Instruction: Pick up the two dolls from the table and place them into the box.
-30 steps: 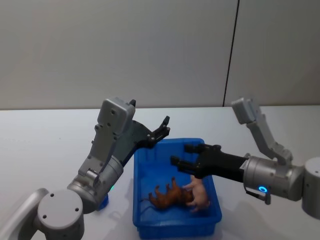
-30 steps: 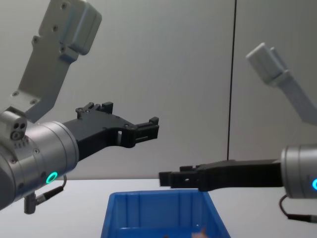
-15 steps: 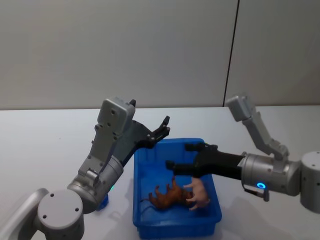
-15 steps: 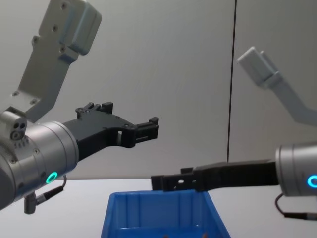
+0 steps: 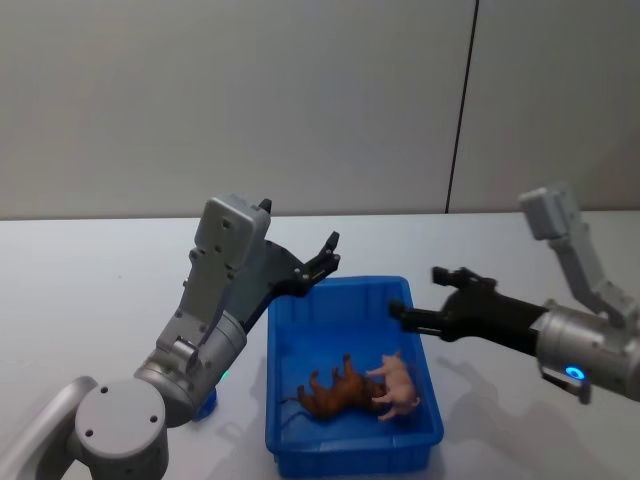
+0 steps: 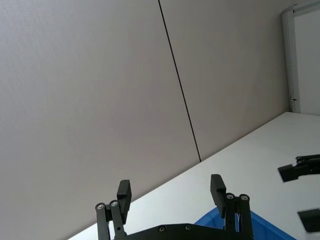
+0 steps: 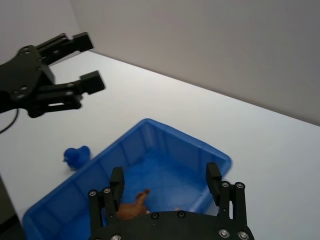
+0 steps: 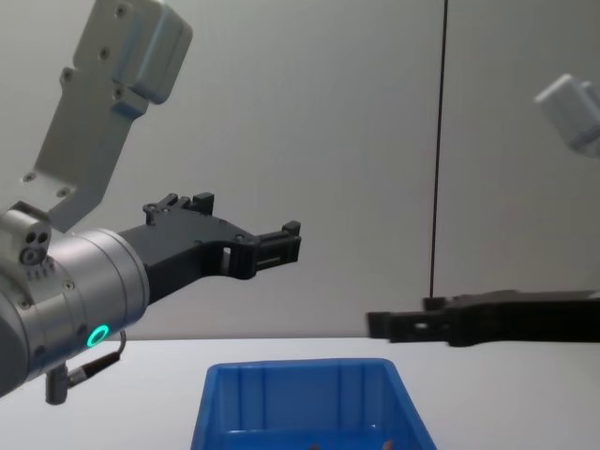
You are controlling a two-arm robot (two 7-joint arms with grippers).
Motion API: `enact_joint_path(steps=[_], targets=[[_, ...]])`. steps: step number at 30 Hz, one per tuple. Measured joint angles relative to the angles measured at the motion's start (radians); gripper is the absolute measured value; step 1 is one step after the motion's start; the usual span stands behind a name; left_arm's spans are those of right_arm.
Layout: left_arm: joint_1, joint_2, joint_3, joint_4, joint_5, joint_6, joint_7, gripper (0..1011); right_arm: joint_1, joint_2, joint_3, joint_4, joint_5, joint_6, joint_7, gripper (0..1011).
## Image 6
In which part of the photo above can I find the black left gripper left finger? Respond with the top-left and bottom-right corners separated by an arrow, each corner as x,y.
94,179 -> 133,240

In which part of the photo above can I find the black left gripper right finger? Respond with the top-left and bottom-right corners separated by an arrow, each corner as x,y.
210,173 -> 255,240

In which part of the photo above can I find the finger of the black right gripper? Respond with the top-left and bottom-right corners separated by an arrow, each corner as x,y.
297,208 -> 320,235
277,154 -> 320,183

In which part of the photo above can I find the blue plastic bin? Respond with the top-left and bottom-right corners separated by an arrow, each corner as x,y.
193,206 -> 299,240

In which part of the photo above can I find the white door frame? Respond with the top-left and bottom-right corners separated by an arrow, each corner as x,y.
280,4 -> 320,115

